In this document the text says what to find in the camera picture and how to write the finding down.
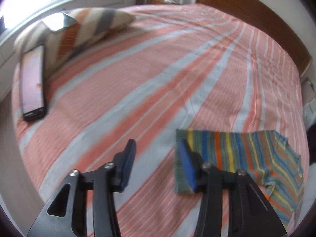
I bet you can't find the multicolour striped small knit garment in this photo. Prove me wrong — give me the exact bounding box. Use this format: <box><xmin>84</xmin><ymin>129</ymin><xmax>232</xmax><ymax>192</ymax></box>
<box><xmin>174</xmin><ymin>128</ymin><xmax>305</xmax><ymax>230</ymax></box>

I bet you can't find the diagonal striped pillow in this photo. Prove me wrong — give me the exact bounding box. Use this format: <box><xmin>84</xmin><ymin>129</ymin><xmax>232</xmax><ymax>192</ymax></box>
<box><xmin>13</xmin><ymin>8</ymin><xmax>136</xmax><ymax>77</ymax></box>

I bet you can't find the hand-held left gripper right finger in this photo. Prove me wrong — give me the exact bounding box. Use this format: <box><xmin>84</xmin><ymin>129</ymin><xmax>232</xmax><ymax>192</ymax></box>
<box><xmin>178</xmin><ymin>139</ymin><xmax>288</xmax><ymax>237</ymax></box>

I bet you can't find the pink striped bed sheet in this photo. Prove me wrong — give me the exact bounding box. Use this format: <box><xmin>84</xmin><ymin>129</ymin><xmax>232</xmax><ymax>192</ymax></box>
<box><xmin>11</xmin><ymin>4</ymin><xmax>309</xmax><ymax>237</ymax></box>

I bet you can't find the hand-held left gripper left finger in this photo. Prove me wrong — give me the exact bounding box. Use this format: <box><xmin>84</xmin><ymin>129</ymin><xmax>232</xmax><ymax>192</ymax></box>
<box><xmin>27</xmin><ymin>139</ymin><xmax>137</xmax><ymax>237</ymax></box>

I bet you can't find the long black flat device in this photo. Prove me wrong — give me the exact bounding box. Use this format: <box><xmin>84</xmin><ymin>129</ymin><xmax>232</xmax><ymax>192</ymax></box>
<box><xmin>19</xmin><ymin>44</ymin><xmax>48</xmax><ymax>122</ymax></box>

